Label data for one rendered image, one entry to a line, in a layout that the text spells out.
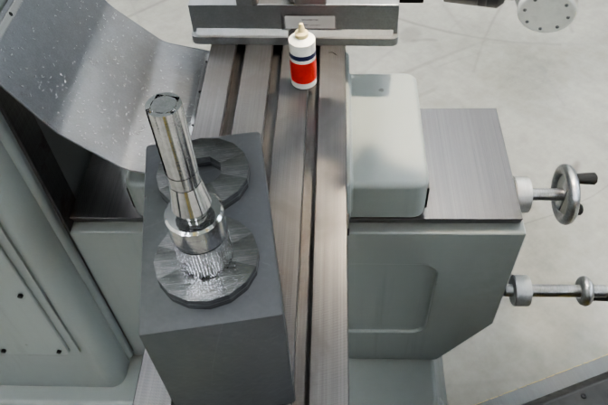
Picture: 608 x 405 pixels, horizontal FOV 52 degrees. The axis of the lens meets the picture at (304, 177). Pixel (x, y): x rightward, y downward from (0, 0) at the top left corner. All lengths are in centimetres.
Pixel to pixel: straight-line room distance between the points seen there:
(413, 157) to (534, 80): 151
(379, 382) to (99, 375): 62
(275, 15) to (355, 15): 13
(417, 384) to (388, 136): 63
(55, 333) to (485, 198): 86
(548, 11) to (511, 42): 188
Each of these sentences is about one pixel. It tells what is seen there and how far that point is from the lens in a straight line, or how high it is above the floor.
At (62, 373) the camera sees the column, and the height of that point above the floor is 25.
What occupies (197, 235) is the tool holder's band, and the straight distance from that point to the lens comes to 49.
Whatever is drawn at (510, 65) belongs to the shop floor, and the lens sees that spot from 256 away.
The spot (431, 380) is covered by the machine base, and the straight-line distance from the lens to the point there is 149.
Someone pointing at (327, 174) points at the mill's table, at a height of 90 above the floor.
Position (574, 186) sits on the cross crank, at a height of 66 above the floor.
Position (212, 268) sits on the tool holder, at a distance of 53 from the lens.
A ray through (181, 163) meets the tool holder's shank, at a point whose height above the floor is 123.
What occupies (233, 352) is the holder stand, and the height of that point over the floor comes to 104.
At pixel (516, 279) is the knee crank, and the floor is 51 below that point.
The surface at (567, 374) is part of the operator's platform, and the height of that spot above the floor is 40.
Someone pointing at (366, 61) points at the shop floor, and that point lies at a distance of 250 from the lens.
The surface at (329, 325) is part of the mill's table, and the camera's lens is 73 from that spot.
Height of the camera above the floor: 155
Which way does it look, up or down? 49 degrees down
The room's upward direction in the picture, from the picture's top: 4 degrees counter-clockwise
